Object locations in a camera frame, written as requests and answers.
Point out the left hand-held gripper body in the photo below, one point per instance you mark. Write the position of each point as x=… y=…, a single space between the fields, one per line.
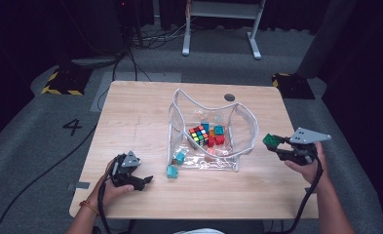
x=124 y=169

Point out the person's left hand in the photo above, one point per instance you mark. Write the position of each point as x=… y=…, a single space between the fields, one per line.
x=109 y=193

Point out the person's right hand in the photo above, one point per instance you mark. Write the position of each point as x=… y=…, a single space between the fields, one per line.
x=312 y=172

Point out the person's white clothing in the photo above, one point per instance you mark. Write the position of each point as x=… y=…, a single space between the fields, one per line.
x=199 y=232

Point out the red building block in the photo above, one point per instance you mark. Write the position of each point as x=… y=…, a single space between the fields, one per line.
x=211 y=141

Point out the white metal desk frame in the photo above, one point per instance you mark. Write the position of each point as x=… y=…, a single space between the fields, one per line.
x=221 y=9

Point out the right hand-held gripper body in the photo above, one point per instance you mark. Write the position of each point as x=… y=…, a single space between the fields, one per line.
x=306 y=136

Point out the light teal building block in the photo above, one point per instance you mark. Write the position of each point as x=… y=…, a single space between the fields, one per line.
x=172 y=171

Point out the grey floor plate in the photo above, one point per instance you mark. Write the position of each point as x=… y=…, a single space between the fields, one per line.
x=121 y=78

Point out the multicoloured puzzle cube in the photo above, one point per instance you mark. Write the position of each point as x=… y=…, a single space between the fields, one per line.
x=199 y=135

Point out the grey pillar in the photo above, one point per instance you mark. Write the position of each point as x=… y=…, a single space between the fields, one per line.
x=325 y=39

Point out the green building block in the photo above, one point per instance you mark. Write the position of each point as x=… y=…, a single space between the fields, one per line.
x=271 y=140

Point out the black yellow striped stand base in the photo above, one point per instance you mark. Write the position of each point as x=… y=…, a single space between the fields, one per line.
x=65 y=81
x=293 y=86

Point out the dark blue building block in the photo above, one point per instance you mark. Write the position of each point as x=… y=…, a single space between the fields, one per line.
x=206 y=126

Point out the dark round table grommet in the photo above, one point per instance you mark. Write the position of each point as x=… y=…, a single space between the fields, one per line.
x=229 y=97

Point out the grey tape strip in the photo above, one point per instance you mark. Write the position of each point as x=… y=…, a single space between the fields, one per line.
x=78 y=186

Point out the transparent bag with white trim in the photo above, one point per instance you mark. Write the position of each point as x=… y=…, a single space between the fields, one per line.
x=241 y=130

